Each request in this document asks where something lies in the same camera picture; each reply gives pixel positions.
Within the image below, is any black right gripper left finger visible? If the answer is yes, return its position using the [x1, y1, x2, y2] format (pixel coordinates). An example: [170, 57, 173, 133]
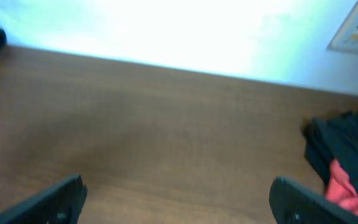
[0, 174, 88, 224]

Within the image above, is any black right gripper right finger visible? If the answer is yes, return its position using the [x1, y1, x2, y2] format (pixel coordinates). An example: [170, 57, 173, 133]
[268, 177, 358, 224]

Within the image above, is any red mesh garment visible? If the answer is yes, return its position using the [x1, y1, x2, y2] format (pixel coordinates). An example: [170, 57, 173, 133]
[324, 159, 358, 216]

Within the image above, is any black garment pile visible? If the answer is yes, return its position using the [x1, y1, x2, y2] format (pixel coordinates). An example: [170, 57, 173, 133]
[303, 112, 358, 194]

